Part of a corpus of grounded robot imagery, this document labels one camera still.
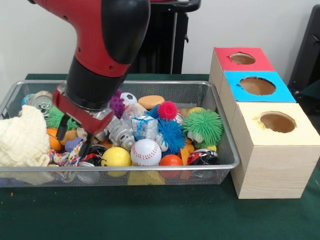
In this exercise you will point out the orange round sponge disc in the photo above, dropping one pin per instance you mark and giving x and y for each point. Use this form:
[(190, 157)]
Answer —
[(151, 101)]

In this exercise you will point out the green puffer ball with eyes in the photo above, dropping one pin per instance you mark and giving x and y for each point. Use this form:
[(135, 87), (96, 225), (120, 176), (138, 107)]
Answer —
[(202, 125)]

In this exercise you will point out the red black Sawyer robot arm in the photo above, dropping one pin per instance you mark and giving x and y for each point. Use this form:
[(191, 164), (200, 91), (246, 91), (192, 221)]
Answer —
[(100, 37)]

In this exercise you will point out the blue puffer ball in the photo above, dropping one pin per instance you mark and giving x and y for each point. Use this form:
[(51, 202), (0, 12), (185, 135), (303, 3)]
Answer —
[(170, 132)]

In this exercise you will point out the wooden box with three holes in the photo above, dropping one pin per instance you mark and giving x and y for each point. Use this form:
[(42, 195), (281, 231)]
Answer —
[(275, 170)]

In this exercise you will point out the small soccer ball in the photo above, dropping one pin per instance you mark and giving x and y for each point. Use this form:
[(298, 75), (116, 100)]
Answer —
[(129, 98)]

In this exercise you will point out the purple spiky fish toy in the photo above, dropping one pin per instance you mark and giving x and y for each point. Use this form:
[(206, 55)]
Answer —
[(117, 103)]

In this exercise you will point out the small orange ball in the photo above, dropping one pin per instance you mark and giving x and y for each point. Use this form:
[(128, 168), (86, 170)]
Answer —
[(171, 160)]

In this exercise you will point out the white baseball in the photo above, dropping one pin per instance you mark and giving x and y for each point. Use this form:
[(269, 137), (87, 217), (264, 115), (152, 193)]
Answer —
[(146, 152)]

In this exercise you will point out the shallow metal mesh bin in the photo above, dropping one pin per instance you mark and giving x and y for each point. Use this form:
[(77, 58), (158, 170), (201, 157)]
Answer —
[(175, 87)]

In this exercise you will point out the yellow smiley ball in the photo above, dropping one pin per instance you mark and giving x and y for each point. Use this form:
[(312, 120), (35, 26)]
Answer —
[(117, 156)]

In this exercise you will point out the cream knitted cloth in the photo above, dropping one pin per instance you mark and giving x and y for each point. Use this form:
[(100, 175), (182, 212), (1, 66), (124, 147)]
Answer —
[(22, 140)]

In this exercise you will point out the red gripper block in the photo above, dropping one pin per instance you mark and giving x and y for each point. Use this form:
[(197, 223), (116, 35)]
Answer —
[(75, 113)]

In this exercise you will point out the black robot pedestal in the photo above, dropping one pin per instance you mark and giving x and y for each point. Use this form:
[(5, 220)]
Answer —
[(162, 50)]

